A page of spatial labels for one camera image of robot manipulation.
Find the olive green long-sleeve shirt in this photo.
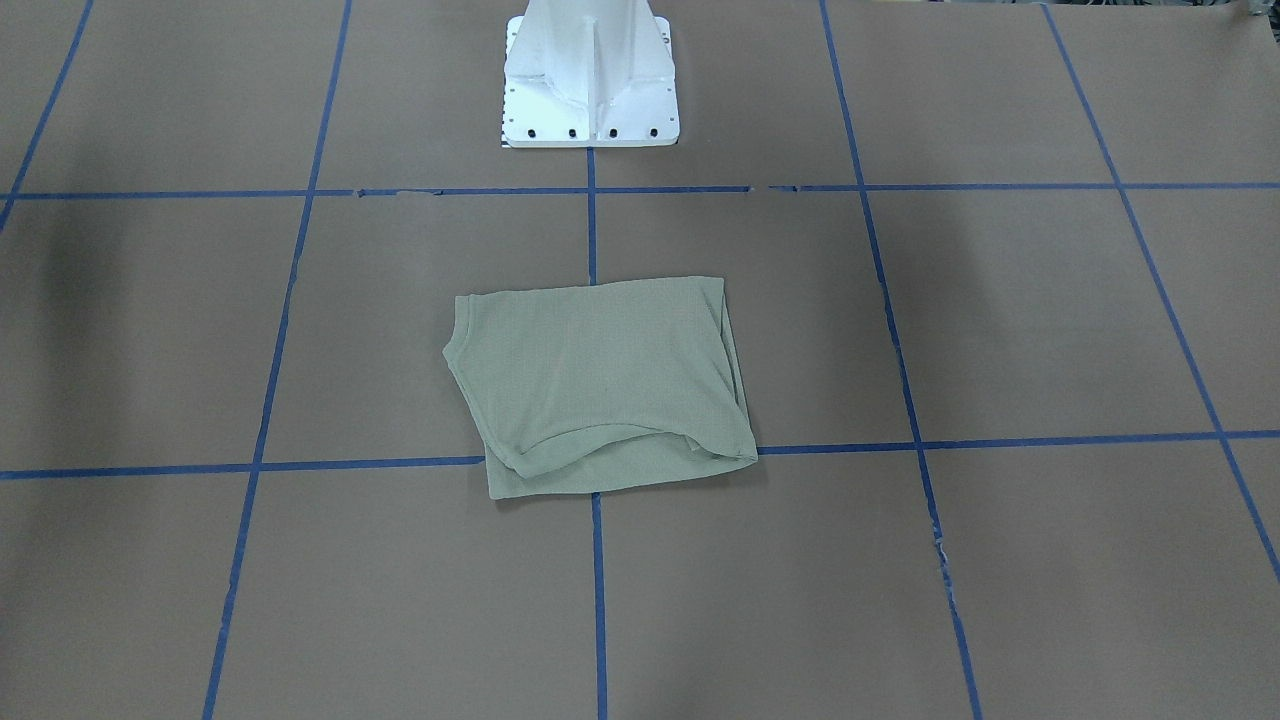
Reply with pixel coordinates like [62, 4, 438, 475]
[442, 275, 759, 501]

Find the white metal robot base mount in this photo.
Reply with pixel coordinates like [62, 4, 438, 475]
[500, 1, 681, 149]

